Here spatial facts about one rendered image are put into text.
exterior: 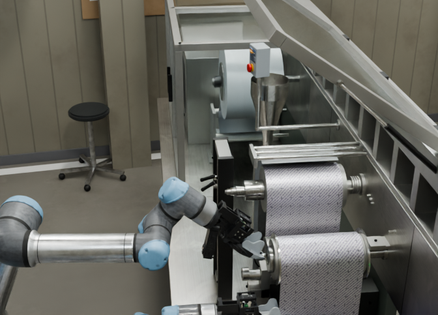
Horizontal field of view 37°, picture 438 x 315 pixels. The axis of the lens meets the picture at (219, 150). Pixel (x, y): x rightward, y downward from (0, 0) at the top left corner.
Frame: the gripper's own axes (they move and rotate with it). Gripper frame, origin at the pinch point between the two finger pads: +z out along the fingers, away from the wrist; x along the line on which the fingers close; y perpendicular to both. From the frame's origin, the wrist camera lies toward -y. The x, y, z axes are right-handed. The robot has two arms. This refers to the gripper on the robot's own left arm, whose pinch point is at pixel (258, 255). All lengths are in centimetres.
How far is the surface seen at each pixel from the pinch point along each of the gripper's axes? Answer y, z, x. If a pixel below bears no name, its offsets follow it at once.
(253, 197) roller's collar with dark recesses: 6.9, -4.0, 19.8
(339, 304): 4.8, 25.4, -8.4
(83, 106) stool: -105, -15, 298
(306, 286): 3.6, 12.9, -8.4
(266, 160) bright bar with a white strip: 18.0, -7.7, 22.9
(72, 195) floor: -153, 13, 264
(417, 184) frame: 46.4, 10.2, -14.4
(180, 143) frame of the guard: -17, -8, 94
